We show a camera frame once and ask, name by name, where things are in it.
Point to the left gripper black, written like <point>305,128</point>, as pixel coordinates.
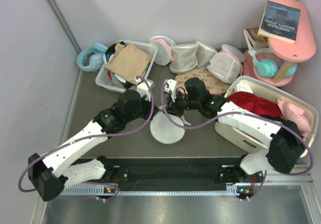
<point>149,107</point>

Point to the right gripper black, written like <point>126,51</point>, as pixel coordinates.
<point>173,107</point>

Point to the white mesh laundry bag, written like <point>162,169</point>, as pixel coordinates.
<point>163,130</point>

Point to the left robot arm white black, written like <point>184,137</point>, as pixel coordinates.
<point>56,170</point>

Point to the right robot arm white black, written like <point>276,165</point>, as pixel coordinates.
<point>283,139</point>

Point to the pink patterned round bag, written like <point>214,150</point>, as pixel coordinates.
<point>212,84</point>

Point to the beige mesh laundry bag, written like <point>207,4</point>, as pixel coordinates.
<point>184,58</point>

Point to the pink trimmed mesh bag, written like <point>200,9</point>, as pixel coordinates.
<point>164,47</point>

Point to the cream flat mesh bag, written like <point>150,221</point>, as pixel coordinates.
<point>204,54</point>

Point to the pink zipper mesh bag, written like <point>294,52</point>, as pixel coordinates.
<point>226,65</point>

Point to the beige folded garment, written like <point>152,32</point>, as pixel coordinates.
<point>129,62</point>

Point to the light blue headphones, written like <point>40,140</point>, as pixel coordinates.
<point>91,59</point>

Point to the red garment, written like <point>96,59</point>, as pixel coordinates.
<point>255,104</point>

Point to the cream plastic bin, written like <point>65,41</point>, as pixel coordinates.
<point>254,135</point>

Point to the teal headphones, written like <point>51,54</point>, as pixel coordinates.
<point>266,67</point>

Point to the stack of books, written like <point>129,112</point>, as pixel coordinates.
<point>253,40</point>

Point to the pink garment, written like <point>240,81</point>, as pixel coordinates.
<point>295,114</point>

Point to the pink two-tier shelf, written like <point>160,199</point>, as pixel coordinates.
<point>286,55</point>

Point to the Nineteen Eighty-Four blue book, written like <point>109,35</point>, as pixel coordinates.
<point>279,22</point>

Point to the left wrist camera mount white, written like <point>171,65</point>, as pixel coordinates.
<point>144,87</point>

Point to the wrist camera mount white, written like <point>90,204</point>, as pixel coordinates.
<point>144,87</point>
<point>171,88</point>

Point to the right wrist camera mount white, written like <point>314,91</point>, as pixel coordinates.
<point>171,88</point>

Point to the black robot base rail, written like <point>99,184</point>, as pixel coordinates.
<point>179,173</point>

